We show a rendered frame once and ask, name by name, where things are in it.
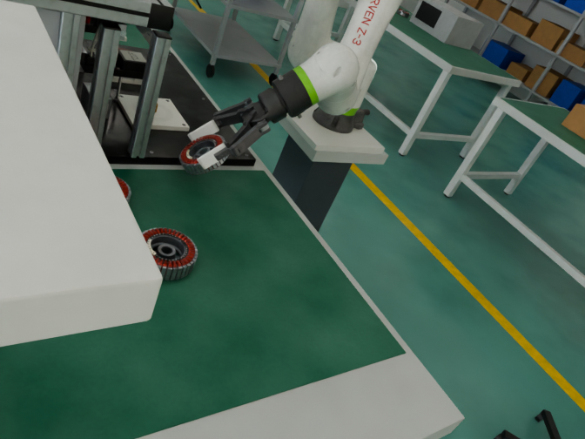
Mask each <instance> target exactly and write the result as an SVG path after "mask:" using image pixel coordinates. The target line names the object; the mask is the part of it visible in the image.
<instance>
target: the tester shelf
mask: <svg viewBox="0 0 585 439"><path fill-rule="evenodd" d="M4 1H9V2H14V3H22V4H28V5H32V6H34V7H38V8H43V9H48V10H57V11H62V12H67V13H71V14H77V15H81V16H87V17H95V18H100V19H104V20H110V21H114V22H120V23H124V24H133V25H138V26H143V27H147V28H152V29H156V30H165V31H170V29H171V22H172V18H173V14H174V11H175V8H173V7H172V6H171V4H170V3H169V2H168V1H167V0H4Z"/></svg>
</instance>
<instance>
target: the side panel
mask: <svg viewBox="0 0 585 439"><path fill-rule="evenodd" d="M36 9H37V13H38V15H39V16H40V18H41V20H42V22H43V24H44V28H45V29H46V31H47V33H48V35H49V37H50V40H51V42H52V44H53V46H54V48H55V50H56V52H57V54H58V56H59V59H60V61H61V63H62V65H63V67H64V69H65V71H66V73H67V76H68V78H69V80H70V81H71V84H72V82H73V75H74V68H75V62H76V55H77V41H78V35H79V28H80V21H81V15H77V14H71V13H67V12H62V11H57V10H48V9H43V8H38V7H36Z"/></svg>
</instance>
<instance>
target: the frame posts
mask: <svg viewBox="0 0 585 439"><path fill-rule="evenodd" d="M100 22H101V23H100V28H99V34H98V40H97V51H96V56H95V63H94V68H93V74H92V80H91V91H90V96H89V103H88V109H87V114H86V116H87V118H88V119H89V122H90V124H91V127H92V129H93V131H94V132H95V134H96V137H97V140H98V142H99V144H100V145H101V143H102V137H103V132H104V123H105V118H106V112H107V108H108V103H109V97H110V92H111V83H112V78H113V73H114V68H115V63H116V58H117V53H118V43H119V39H120V33H121V28H120V27H119V26H118V24H117V23H113V22H108V21H104V20H101V21H100ZM171 41H172V38H171V36H170V35H169V34H168V32H165V31H161V30H152V35H151V43H150V47H149V51H148V56H147V60H146V65H145V72H144V76H143V81H142V84H141V89H140V93H139V98H138V105H137V110H136V114H135V118H134V122H133V127H132V131H131V138H130V143H129V147H128V153H130V155H131V157H132V158H136V157H137V156H139V157H140V158H144V157H145V151H146V147H147V144H148V139H149V136H150V132H151V125H152V121H153V118H154V113H155V110H156V106H157V102H158V95H159V92H160V87H161V84H162V80H163V76H164V72H165V66H166V61H167V58H168V54H169V49H170V46H171Z"/></svg>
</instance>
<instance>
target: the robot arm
mask: <svg viewBox="0 0 585 439"><path fill-rule="evenodd" d="M402 1H403V0H358V2H357V4H356V7H355V9H354V12H353V15H352V18H351V20H350V23H349V25H348V26H347V29H346V32H345V34H344V36H343V38H342V40H341V42H340V43H338V42H335V41H333V40H332V39H331V33H332V28H333V22H334V18H335V15H336V12H337V9H338V6H339V3H340V0H306V1H305V4H304V8H303V10H302V13H301V16H300V18H299V22H298V24H297V27H296V29H295V32H294V33H293V35H292V39H291V41H290V43H289V45H288V50H287V55H288V58H289V61H290V63H291V65H292V66H293V67H294V69H292V70H290V71H289V72H287V73H286V74H284V75H282V76H281V75H279V77H278V78H277V79H275V80H273V81H272V87H273V89H272V88H268V89H266V90H264V91H262V92H261V93H260V94H259V95H258V99H259V101H258V102H255V103H253V102H252V100H251V98H247V99H246V100H244V101H242V102H240V103H238V104H235V105H232V106H230V107H227V108H225V109H223V110H221V111H217V112H215V113H214V114H213V116H214V118H213V119H212V120H211V121H210V122H208V123H206V124H205V125H202V126H200V127H199V128H198V129H196V130H195V131H193V132H190V133H189V134H188V137H189V139H190V140H191V141H193V140H196V138H199V137H203V136H205V135H210V134H214V133H215V132H218V131H219V130H221V127H224V126H228V125H234V124H238V123H242V124H243V125H242V126H241V128H240V129H239V130H238V131H237V132H236V133H235V135H234V136H233V137H232V138H231V139H230V140H229V142H224V143H222V144H221V145H218V146H217V147H215V148H214V149H212V150H210V151H209V152H207V153H206V154H204V155H202V156H201V157H199V158H198V159H197V161H198V162H199V163H200V165H201V166H202V168H203V169H204V170H205V169H206V168H208V167H210V166H211V165H214V164H215V163H217V162H218V161H220V160H221V159H223V158H225V157H226V156H228V155H229V154H231V155H233V154H234V155H235V156H236V157H238V156H240V155H241V154H242V153H243V152H244V151H245V150H246V149H248V148H249V147H250V146H251V145H252V144H253V143H255V142H256V141H257V140H258V139H259V138H260V137H262V136H263V135H265V134H266V133H268V132H269V131H270V130H271V128H270V127H269V125H268V124H267V123H268V122H269V121H270V120H271V121H272V122H273V123H274V124H276V123H278V122H279V121H280V120H282V119H283V118H286V116H287V115H286V114H287V113H288V115H289V116H290V117H291V118H293V117H296V116H298V118H302V115H301V113H302V112H304V111H305V110H306V109H308V108H310V107H311V106H313V105H315V104H318V106H319V107H318V108H317V109H315V110H314V111H313V119H314V120H315V121H316V122H317V123H318V124H320V125H322V126H323V127H325V128H326V129H328V130H330V131H333V132H338V133H350V132H352V130H353V128H356V129H358V130H362V128H363V127H364V124H363V123H362V122H363V119H364V117H365V115H369V114H370V111H369V110H368V109H361V108H360V106H361V104H362V101H363V99H364V97H365V96H366V92H367V90H368V88H369V86H370V84H371V82H372V80H373V76H374V74H375V72H376V70H377V64H376V63H375V61H374V60H373V59H372V57H373V54H374V52H375V50H376V48H377V46H378V44H379V42H380V40H381V38H382V36H383V34H384V32H385V30H386V28H387V26H388V25H389V23H390V21H391V20H392V18H393V16H394V14H395V12H396V11H397V9H398V8H399V7H400V4H401V3H402ZM219 115H220V116H219Z"/></svg>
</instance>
